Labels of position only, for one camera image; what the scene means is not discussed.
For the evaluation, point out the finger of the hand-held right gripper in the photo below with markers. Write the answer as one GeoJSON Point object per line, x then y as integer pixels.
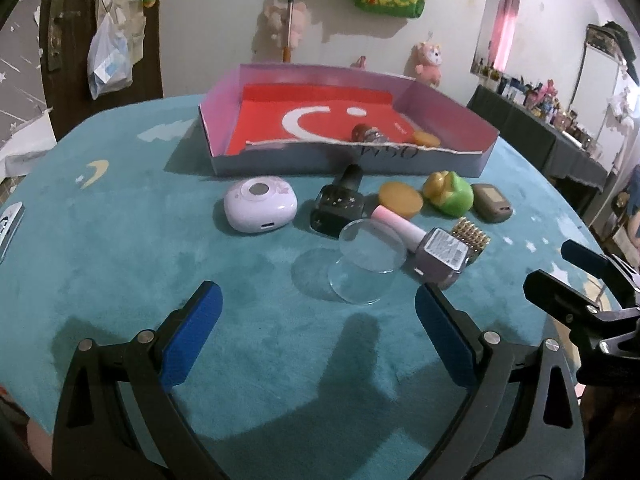
{"type": "Point", "coordinates": [555, 295]}
{"type": "Point", "coordinates": [585, 257]}

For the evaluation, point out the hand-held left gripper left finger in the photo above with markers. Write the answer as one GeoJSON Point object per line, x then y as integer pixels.
{"type": "Point", "coordinates": [192, 335]}

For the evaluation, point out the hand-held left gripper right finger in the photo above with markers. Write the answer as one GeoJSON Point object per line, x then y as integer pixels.
{"type": "Point", "coordinates": [447, 340]}

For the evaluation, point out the pink nail polish bottle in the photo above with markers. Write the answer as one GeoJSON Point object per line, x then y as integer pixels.
{"type": "Point", "coordinates": [440, 255]}

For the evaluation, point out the gold hair clip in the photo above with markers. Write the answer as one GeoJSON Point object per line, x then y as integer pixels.
{"type": "Point", "coordinates": [472, 235]}

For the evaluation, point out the grey-brown small device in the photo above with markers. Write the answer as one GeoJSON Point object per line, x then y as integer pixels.
{"type": "Point", "coordinates": [492, 202]}

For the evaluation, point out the clear round lid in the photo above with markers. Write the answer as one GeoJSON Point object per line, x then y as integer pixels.
{"type": "Point", "coordinates": [367, 265]}

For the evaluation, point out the white earbuds case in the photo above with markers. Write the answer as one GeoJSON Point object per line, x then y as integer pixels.
{"type": "Point", "coordinates": [260, 203]}

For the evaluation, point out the orange round disc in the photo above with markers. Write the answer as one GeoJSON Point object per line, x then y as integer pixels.
{"type": "Point", "coordinates": [426, 138]}
{"type": "Point", "coordinates": [400, 199]}

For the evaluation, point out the green frog toy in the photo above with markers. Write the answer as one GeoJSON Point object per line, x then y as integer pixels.
{"type": "Point", "coordinates": [447, 191]}

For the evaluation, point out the black nail polish bottle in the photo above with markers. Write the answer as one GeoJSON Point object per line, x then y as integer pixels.
{"type": "Point", "coordinates": [337, 205]}

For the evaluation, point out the purple cardboard box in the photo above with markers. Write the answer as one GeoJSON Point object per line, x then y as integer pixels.
{"type": "Point", "coordinates": [350, 161]}

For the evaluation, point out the teal star-print blanket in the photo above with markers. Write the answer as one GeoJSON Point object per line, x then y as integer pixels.
{"type": "Point", "coordinates": [150, 260]}

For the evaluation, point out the dark cloth-covered table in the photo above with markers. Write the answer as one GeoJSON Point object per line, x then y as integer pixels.
{"type": "Point", "coordinates": [540, 142]}

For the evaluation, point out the row of cosmetic bottles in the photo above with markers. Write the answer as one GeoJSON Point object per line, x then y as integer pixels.
{"type": "Point", "coordinates": [530, 92]}

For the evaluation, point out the white flat object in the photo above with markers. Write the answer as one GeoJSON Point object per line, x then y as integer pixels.
{"type": "Point", "coordinates": [10, 227]}

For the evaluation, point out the red paper liner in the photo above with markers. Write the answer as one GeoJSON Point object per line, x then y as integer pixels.
{"type": "Point", "coordinates": [270, 110]}

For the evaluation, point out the pink curtain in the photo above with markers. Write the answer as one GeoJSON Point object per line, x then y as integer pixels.
{"type": "Point", "coordinates": [506, 25]}

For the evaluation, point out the pink pig plush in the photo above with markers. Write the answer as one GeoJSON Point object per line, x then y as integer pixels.
{"type": "Point", "coordinates": [430, 62]}

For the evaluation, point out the white paper sheets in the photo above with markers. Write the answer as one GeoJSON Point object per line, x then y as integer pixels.
{"type": "Point", "coordinates": [25, 147]}

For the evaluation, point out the dark brown door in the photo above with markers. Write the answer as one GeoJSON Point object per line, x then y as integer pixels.
{"type": "Point", "coordinates": [70, 95]}

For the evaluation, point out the hanging plastic bag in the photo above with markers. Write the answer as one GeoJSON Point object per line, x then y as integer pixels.
{"type": "Point", "coordinates": [107, 60]}

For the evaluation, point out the grey star-print cloth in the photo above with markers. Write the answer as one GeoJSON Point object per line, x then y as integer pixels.
{"type": "Point", "coordinates": [20, 70]}

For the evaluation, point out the pale pink plush toy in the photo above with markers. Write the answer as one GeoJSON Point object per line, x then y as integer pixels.
{"type": "Point", "coordinates": [300, 22]}

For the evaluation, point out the orange pencil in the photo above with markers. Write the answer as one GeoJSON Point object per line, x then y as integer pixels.
{"type": "Point", "coordinates": [289, 15]}

